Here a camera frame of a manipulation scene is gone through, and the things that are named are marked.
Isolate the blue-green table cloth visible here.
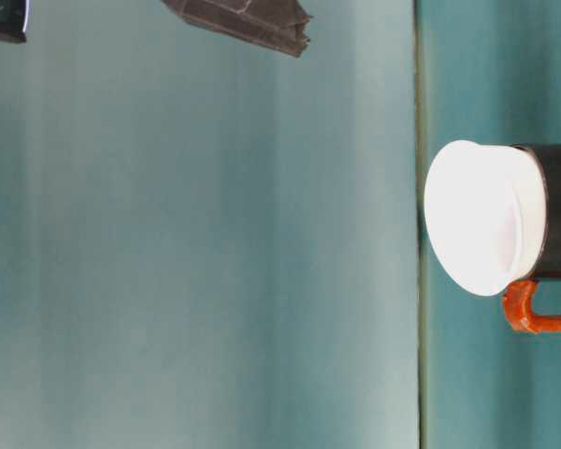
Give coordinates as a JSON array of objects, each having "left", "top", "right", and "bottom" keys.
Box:
[{"left": 415, "top": 0, "right": 561, "bottom": 449}]

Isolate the wrist camera with bar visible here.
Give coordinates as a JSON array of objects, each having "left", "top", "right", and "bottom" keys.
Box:
[{"left": 0, "top": 0, "right": 30, "bottom": 46}]

